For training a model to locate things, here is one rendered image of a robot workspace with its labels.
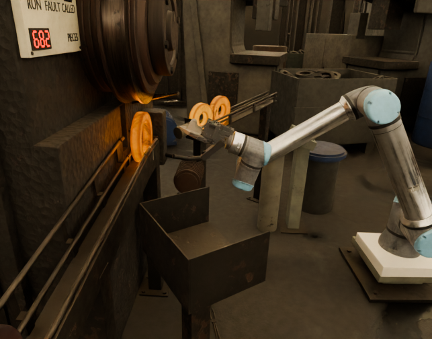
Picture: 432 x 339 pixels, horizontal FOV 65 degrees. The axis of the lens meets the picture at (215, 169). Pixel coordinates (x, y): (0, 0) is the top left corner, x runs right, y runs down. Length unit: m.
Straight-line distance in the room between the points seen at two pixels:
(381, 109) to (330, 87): 2.00
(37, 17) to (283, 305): 1.40
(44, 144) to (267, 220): 1.48
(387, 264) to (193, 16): 3.07
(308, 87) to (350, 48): 1.77
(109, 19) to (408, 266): 1.54
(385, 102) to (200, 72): 2.82
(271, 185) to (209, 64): 2.23
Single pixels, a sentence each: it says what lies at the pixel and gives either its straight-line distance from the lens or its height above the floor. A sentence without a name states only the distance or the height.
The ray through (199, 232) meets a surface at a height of 0.61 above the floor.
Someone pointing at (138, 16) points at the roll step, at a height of 1.15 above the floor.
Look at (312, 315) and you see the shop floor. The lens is 1.65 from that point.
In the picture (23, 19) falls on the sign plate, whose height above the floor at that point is 1.13.
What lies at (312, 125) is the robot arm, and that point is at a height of 0.76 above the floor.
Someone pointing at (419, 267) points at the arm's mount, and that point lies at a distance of 1.83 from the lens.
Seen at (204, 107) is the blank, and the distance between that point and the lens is 1.73.
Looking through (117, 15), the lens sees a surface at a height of 1.15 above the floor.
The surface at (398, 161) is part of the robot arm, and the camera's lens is 1.47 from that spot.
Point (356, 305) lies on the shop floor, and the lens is 1.77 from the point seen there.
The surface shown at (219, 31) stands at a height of 1.10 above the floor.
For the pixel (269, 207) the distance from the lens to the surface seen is 2.03.
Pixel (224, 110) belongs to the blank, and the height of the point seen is 0.72.
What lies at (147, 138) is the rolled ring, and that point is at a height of 0.73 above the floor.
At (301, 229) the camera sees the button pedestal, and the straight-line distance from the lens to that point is 2.19.
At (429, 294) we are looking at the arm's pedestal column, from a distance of 1.95.
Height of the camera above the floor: 1.13
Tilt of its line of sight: 22 degrees down
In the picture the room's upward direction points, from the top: 2 degrees clockwise
